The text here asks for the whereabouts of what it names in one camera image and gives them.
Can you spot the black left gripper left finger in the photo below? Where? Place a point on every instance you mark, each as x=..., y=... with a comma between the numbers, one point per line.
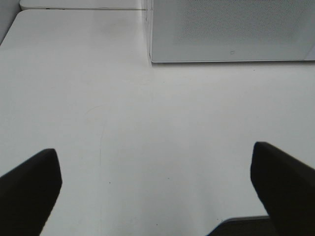
x=28, y=194

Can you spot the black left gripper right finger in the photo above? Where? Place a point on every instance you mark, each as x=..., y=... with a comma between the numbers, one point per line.
x=286, y=188

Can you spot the white microwave oven body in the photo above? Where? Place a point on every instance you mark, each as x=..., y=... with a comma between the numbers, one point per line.
x=231, y=29

